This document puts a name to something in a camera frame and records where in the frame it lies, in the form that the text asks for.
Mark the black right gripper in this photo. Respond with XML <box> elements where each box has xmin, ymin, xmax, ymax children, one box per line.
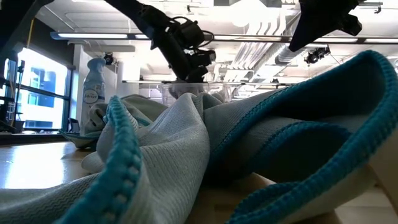
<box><xmin>288</xmin><ymin>0</ymin><xmax>359</xmax><ymax>53</ymax></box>

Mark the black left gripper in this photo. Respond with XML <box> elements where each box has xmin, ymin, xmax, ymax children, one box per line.
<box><xmin>183</xmin><ymin>48</ymin><xmax>218</xmax><ymax>83</ymax></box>

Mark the white cloth with teal trim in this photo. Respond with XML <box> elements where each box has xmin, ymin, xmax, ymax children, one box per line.
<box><xmin>0</xmin><ymin>49</ymin><xmax>398</xmax><ymax>224</ymax></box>

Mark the clear plastic bin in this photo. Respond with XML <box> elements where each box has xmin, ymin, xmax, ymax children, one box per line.
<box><xmin>159</xmin><ymin>82</ymin><xmax>233</xmax><ymax>107</ymax></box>

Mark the white spray bottle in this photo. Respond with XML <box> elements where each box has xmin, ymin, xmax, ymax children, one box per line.
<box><xmin>80</xmin><ymin>57</ymin><xmax>107</xmax><ymax>134</ymax></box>

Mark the long ceiling light bar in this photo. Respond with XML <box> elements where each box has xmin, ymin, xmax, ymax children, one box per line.
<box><xmin>50</xmin><ymin>30</ymin><xmax>398</xmax><ymax>44</ymax></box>

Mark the large glass window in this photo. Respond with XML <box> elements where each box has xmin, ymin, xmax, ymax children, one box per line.
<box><xmin>0</xmin><ymin>46</ymin><xmax>74</xmax><ymax>131</ymax></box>

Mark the silver ventilation duct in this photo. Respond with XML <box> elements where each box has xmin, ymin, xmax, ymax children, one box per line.
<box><xmin>275</xmin><ymin>42</ymin><xmax>307</xmax><ymax>65</ymax></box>

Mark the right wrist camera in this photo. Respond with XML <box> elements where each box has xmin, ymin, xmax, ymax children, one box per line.
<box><xmin>340</xmin><ymin>14</ymin><xmax>363</xmax><ymax>37</ymax></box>

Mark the thin black ceiling rail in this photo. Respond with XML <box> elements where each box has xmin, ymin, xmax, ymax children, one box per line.
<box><xmin>122</xmin><ymin>80</ymin><xmax>296</xmax><ymax>86</ymax></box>

